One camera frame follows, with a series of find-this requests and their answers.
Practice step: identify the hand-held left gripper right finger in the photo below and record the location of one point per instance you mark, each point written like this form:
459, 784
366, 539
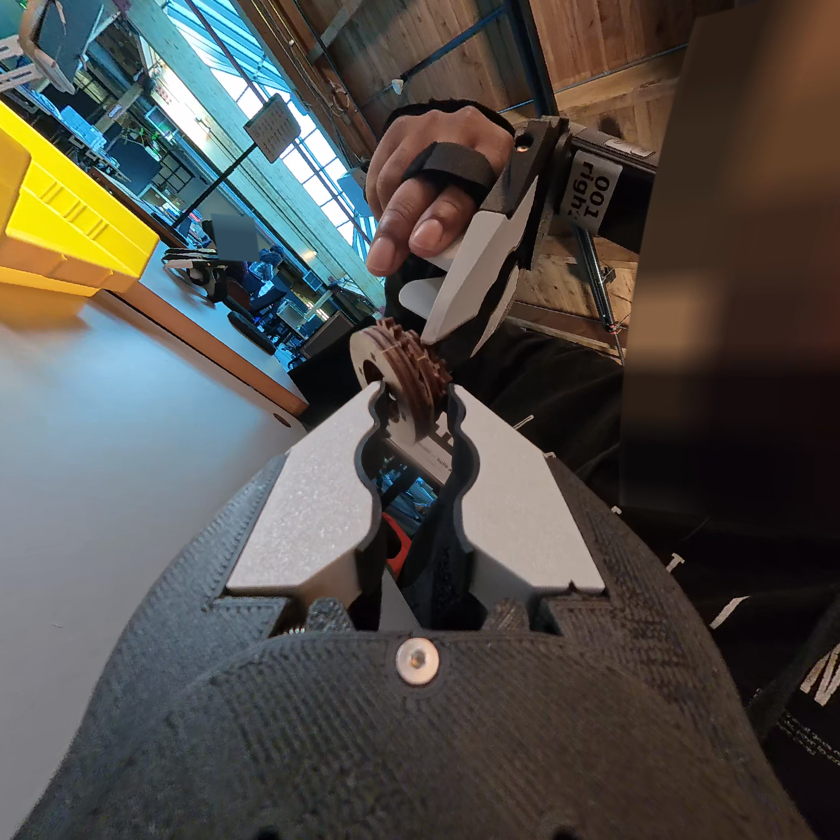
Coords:
525, 525

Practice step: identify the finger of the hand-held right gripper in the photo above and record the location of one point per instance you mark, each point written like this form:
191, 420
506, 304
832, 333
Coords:
502, 315
482, 262

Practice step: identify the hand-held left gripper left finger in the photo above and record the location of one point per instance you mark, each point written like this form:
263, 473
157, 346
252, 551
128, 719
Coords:
308, 512

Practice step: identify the brown wooden gear assembly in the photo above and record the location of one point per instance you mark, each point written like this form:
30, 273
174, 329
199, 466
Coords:
407, 374

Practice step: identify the white desk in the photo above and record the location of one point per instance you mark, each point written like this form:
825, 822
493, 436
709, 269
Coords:
118, 426

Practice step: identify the person's right hand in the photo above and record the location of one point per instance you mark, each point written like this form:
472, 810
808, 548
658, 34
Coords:
426, 197

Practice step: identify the orange plastic object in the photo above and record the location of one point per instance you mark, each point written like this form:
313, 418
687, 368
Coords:
396, 541

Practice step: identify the sign on black pole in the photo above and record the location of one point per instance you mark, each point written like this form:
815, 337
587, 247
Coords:
272, 128

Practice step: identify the black and white device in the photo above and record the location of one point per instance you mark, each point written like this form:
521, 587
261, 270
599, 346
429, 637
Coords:
190, 266

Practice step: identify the small yellow plastic bin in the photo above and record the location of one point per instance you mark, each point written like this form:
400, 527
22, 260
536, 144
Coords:
85, 243

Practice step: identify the black monitor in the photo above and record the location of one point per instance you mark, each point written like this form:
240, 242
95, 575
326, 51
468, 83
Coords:
62, 36

